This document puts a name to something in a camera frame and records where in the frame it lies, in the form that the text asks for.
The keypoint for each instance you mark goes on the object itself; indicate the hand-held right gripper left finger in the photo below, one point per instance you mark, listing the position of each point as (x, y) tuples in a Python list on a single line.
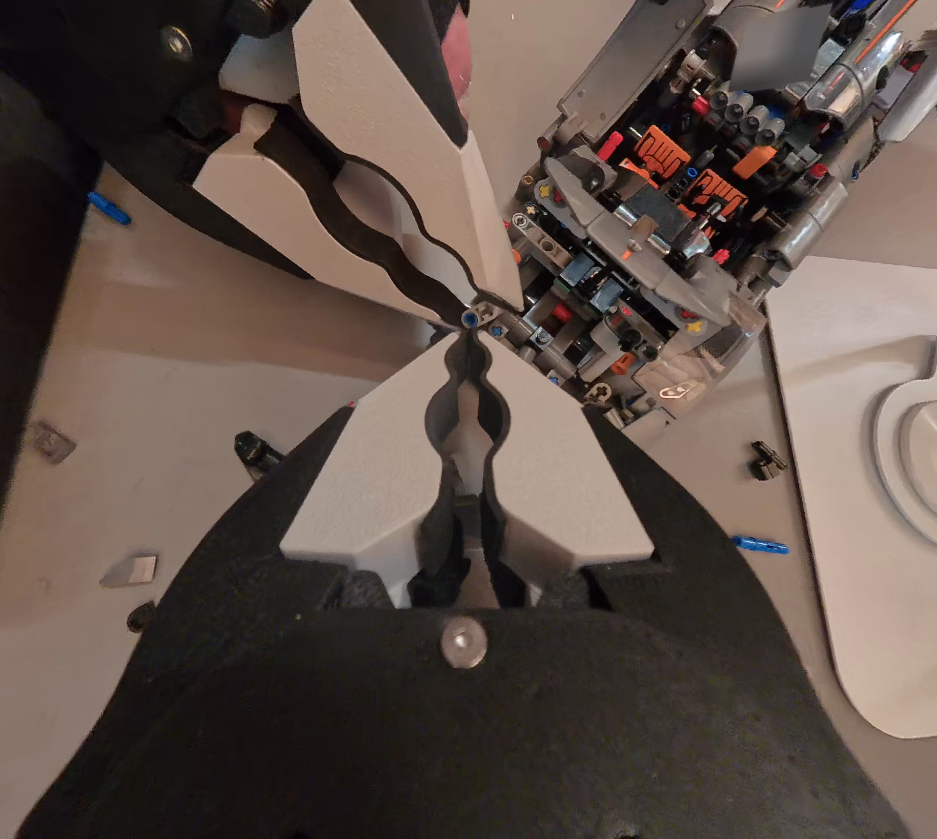
[(359, 487)]

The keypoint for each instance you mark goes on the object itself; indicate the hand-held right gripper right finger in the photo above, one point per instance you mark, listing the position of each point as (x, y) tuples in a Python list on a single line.
[(571, 487)]

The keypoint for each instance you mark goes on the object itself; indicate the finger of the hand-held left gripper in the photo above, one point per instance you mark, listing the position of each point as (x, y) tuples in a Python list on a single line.
[(380, 107), (271, 209)]

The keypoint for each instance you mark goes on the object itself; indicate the grey black lego car model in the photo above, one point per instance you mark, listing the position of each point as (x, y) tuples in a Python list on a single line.
[(659, 231)]

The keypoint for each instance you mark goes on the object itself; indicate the black lego wedge piece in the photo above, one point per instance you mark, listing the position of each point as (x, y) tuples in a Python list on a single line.
[(256, 455)]

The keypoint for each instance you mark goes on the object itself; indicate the blue lego pin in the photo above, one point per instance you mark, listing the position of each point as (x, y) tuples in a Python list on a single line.
[(761, 545), (110, 208)]

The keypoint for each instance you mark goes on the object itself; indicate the small black lego connector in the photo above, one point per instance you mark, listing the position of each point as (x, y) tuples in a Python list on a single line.
[(768, 462)]

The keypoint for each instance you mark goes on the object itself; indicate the grey lego tile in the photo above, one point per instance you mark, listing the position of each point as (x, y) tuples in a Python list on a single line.
[(135, 569)]

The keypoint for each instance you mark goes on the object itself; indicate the tiny black lego piece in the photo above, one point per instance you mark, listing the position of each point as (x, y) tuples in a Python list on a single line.
[(140, 618)]

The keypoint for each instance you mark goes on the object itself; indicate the small grey lego piece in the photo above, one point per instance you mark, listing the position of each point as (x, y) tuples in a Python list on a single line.
[(53, 442)]

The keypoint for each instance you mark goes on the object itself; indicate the person's left hand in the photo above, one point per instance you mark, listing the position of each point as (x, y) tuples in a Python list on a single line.
[(460, 63)]

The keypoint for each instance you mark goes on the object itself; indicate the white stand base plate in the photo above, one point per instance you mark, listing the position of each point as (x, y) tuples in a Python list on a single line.
[(820, 487)]

